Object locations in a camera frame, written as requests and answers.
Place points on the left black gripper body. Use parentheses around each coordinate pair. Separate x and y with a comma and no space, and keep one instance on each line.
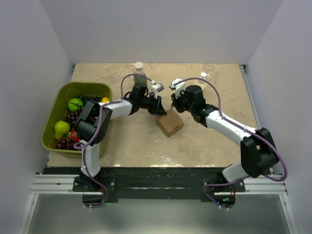
(150,104)

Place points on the green tennis ball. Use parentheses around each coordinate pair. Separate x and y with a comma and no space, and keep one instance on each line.
(74,104)

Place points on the yellow lemon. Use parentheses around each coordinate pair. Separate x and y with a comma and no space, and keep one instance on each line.
(105,99)

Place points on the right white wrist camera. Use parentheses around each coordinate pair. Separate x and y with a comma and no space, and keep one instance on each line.
(178,85)

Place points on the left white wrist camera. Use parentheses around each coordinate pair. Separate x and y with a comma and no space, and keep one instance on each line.
(156,89)

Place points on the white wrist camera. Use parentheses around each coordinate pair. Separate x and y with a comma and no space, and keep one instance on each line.
(156,89)
(178,85)

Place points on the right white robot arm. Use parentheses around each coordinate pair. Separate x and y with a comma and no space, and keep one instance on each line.
(256,151)

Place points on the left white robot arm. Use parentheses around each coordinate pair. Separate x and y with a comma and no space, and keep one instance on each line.
(93,122)

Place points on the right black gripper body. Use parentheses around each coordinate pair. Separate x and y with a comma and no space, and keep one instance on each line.
(182,103)

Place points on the dark purple grape bunch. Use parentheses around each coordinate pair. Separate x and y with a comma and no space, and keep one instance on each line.
(65,143)

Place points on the grey pump bottle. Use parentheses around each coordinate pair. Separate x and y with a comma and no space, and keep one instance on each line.
(139,73)

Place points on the brown cardboard express box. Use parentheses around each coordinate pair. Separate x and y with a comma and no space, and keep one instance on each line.
(171,123)

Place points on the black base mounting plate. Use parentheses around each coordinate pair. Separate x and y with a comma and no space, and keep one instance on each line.
(113,184)

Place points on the cream lotion pump bottle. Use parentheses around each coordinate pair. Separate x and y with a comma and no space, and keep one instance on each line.
(202,82)

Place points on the olive green plastic bin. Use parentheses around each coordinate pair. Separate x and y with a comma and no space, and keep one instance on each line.
(60,109)

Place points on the red dragon fruit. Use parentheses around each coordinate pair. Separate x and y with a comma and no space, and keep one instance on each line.
(73,136)

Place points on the green pear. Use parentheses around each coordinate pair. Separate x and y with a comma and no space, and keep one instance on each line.
(61,128)

